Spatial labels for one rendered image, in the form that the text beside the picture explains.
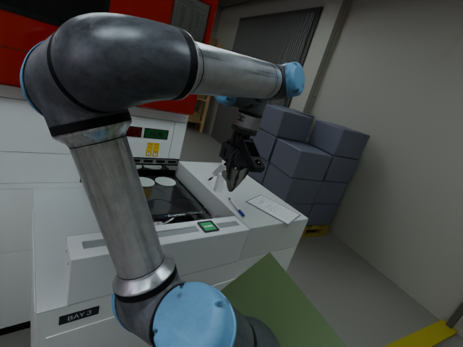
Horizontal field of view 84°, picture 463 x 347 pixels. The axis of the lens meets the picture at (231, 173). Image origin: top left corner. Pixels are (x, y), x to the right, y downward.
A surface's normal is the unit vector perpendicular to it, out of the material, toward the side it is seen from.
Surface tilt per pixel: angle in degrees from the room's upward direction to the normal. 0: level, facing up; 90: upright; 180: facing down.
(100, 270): 90
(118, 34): 55
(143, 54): 75
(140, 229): 68
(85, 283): 90
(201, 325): 41
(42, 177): 90
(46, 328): 90
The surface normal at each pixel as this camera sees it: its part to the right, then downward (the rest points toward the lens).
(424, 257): -0.86, -0.07
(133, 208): 0.77, 0.04
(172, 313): -0.32, -0.69
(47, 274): 0.26, -0.91
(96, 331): 0.56, 0.42
